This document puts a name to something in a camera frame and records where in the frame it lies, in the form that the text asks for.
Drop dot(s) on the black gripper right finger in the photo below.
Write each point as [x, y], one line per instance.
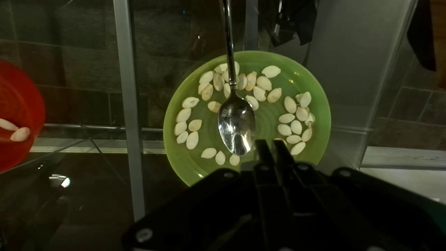
[353, 214]

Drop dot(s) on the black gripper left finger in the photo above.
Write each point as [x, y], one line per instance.
[223, 210]

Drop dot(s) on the silver metal spoon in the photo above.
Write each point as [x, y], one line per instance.
[237, 123]

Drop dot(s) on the green round plate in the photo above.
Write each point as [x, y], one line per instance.
[273, 140]

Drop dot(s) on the white seeds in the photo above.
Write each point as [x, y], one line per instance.
[290, 105]

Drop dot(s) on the red plastic bowl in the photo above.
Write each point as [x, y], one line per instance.
[18, 102]

